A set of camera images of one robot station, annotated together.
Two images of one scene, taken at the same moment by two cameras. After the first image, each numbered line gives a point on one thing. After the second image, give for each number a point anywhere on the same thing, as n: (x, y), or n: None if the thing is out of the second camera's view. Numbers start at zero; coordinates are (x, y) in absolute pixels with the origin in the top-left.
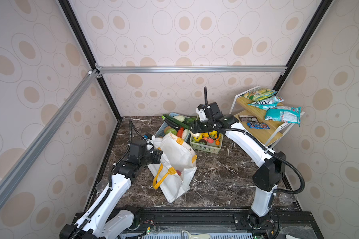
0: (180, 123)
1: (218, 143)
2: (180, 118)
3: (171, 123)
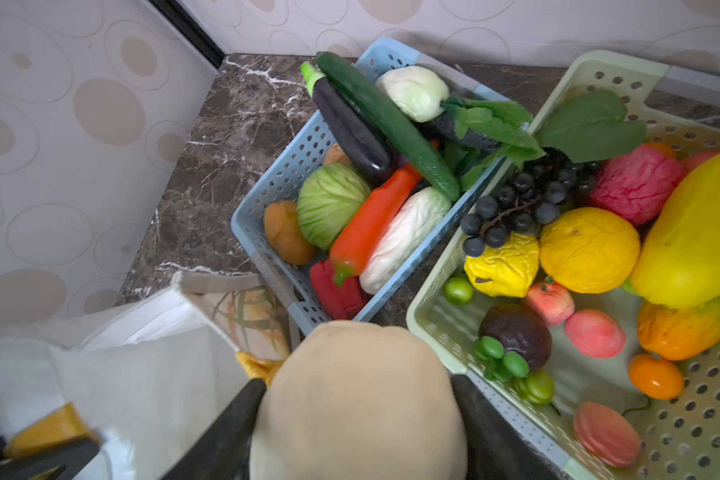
0: (436, 173)
1: (656, 377)
2: (419, 93)
3: (358, 135)
